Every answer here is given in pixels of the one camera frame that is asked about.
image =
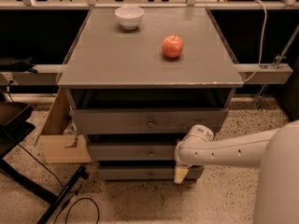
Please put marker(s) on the white ceramic bowl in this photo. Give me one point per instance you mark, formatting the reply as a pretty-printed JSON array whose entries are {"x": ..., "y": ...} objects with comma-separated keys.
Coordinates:
[{"x": 129, "y": 18}]

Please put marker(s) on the grey top drawer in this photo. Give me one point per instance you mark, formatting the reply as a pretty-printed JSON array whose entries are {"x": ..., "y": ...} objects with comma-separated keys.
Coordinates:
[{"x": 124, "y": 121}]

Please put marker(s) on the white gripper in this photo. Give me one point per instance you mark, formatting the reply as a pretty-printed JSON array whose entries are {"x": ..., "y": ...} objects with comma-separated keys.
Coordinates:
[{"x": 202, "y": 133}]

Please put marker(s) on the wooden board bracket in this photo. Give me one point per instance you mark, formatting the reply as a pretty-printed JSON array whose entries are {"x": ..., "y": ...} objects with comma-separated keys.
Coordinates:
[{"x": 59, "y": 145}]

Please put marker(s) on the grey bottom drawer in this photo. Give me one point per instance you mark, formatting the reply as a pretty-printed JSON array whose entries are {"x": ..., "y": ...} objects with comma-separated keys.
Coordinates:
[{"x": 143, "y": 173}]

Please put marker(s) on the red apple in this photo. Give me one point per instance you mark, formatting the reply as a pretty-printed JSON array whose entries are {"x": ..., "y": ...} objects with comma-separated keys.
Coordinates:
[{"x": 172, "y": 46}]

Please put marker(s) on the diagonal metal strut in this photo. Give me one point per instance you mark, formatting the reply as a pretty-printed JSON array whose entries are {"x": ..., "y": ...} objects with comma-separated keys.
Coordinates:
[{"x": 274, "y": 65}]

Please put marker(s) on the grey drawer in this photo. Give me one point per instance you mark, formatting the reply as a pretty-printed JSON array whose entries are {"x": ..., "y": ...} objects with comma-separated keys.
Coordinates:
[
  {"x": 133, "y": 152},
  {"x": 124, "y": 121},
  {"x": 143, "y": 173}
]

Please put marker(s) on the grey metal rail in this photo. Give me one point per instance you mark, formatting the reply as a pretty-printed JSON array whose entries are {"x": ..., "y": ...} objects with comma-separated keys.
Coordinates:
[{"x": 252, "y": 74}]

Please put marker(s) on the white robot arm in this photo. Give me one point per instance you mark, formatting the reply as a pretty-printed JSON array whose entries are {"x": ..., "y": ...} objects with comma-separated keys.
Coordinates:
[{"x": 274, "y": 153}]

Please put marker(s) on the grey drawer cabinet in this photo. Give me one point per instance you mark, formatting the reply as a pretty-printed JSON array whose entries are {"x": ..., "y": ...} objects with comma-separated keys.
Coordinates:
[{"x": 112, "y": 68}]

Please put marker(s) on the black cloth on rail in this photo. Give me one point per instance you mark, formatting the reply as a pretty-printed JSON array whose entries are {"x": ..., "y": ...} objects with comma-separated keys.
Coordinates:
[{"x": 16, "y": 65}]

